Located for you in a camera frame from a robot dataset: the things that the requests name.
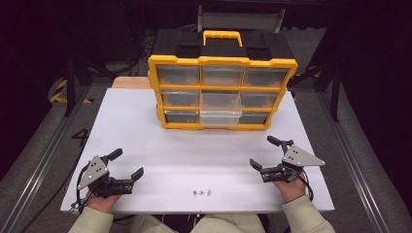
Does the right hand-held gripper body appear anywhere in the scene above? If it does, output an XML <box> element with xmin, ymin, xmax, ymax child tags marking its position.
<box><xmin>260</xmin><ymin>144</ymin><xmax>326</xmax><ymax>184</ymax></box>

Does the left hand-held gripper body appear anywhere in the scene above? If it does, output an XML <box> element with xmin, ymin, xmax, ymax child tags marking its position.
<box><xmin>77</xmin><ymin>154</ymin><xmax>135</xmax><ymax>199</ymax></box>

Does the single clear plastic drawer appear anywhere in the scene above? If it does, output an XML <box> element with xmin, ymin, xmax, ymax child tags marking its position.
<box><xmin>198</xmin><ymin>90</ymin><xmax>243</xmax><ymax>127</ymax></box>

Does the yellow black storage organizer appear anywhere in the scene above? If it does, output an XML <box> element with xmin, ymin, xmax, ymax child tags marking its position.
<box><xmin>147</xmin><ymin>29</ymin><xmax>299</xmax><ymax>131</ymax></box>

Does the person's right hand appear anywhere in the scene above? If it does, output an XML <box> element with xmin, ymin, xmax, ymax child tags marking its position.
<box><xmin>272</xmin><ymin>173</ymin><xmax>308</xmax><ymax>204</ymax></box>

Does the person's left hand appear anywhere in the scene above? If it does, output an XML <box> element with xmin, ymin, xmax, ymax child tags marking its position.
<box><xmin>86</xmin><ymin>190</ymin><xmax>122</xmax><ymax>215</ymax></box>

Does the person's left leg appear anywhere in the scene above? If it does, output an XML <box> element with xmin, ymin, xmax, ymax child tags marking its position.
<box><xmin>129</xmin><ymin>214</ymin><xmax>178</xmax><ymax>233</ymax></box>

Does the person's leg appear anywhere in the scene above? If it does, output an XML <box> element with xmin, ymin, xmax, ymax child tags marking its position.
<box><xmin>190</xmin><ymin>213</ymin><xmax>267</xmax><ymax>233</ymax></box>
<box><xmin>129</xmin><ymin>214</ymin><xmax>178</xmax><ymax>233</ymax></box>

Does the person's right leg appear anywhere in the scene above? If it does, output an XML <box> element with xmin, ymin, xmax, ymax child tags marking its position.
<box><xmin>190</xmin><ymin>213</ymin><xmax>267</xmax><ymax>233</ymax></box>

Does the wooden board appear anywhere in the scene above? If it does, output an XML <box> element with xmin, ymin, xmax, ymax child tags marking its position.
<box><xmin>111</xmin><ymin>76</ymin><xmax>154</xmax><ymax>90</ymax></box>

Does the black metal stand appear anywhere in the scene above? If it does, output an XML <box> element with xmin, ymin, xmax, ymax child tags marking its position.
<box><xmin>287</xmin><ymin>57</ymin><xmax>342</xmax><ymax>122</ymax></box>
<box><xmin>62</xmin><ymin>57</ymin><xmax>110</xmax><ymax>117</ymax></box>

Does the group of clear closed drawers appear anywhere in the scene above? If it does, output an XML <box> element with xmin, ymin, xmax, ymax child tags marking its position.
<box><xmin>156</xmin><ymin>63</ymin><xmax>290</xmax><ymax>125</ymax></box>

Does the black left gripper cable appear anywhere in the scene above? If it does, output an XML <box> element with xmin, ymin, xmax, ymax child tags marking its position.
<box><xmin>68</xmin><ymin>161</ymin><xmax>95</xmax><ymax>215</ymax></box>

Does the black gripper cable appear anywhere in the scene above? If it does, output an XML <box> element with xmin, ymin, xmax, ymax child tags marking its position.
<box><xmin>290</xmin><ymin>166</ymin><xmax>315</xmax><ymax>203</ymax></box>
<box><xmin>68</xmin><ymin>161</ymin><xmax>95</xmax><ymax>215</ymax></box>

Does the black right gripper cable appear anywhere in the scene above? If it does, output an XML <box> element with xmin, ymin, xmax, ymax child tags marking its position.
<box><xmin>290</xmin><ymin>166</ymin><xmax>315</xmax><ymax>203</ymax></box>

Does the bundle of black cables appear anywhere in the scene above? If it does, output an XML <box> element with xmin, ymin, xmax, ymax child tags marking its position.
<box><xmin>127</xmin><ymin>13</ymin><xmax>163</xmax><ymax>69</ymax></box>

